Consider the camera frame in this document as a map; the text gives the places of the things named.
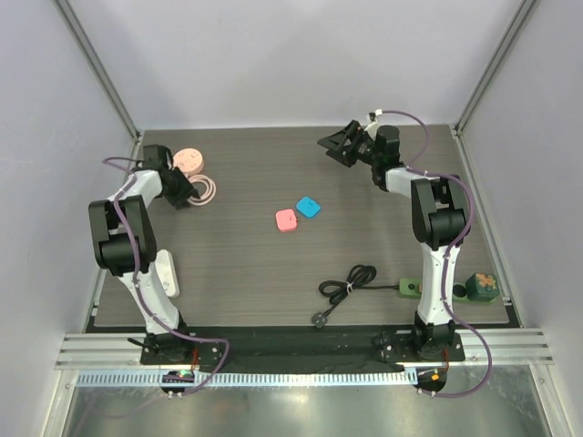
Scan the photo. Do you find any pink round power socket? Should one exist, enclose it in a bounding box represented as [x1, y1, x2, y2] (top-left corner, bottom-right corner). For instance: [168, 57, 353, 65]
[173, 147, 205, 177]

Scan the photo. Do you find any blue plug adapter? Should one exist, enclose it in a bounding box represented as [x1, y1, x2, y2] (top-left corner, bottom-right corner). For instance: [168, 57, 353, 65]
[296, 197, 322, 219]

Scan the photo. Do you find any white triangular power socket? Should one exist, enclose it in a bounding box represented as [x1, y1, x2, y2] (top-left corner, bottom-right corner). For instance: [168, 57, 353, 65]
[155, 249, 180, 299]

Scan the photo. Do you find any pink red plug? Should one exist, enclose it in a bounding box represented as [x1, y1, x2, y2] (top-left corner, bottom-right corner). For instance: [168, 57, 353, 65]
[275, 208, 298, 232]

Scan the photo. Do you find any green power strip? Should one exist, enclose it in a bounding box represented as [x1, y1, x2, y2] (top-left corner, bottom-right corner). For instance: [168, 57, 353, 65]
[398, 278, 469, 302]

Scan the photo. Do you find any green patterned cube adapter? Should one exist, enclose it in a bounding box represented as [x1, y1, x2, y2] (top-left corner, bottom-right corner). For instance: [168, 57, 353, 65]
[465, 273, 500, 302]

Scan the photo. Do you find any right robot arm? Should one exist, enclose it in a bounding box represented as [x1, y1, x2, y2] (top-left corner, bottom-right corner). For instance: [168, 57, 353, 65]
[317, 120, 475, 361]

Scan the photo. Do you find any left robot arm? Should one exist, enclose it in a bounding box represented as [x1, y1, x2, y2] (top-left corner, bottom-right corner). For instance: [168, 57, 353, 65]
[88, 145, 199, 364]

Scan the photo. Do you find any pink coiled cable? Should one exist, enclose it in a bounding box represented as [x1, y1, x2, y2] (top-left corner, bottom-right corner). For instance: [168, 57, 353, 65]
[189, 175, 219, 207]

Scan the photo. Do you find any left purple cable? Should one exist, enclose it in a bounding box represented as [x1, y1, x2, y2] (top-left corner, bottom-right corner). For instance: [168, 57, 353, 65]
[102, 157, 231, 397]

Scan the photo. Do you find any black coiled power cable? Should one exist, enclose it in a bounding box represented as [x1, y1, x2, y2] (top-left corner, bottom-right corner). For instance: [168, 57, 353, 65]
[310, 264, 402, 330]

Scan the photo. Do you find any aluminium frame rail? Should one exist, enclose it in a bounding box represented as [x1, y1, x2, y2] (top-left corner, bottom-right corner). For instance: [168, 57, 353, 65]
[55, 329, 554, 370]

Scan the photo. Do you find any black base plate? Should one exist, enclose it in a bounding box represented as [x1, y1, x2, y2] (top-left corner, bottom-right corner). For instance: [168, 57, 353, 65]
[128, 325, 465, 370]

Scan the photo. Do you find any white slotted cable duct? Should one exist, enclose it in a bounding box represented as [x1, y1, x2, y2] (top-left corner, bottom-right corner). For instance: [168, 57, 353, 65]
[77, 369, 417, 389]

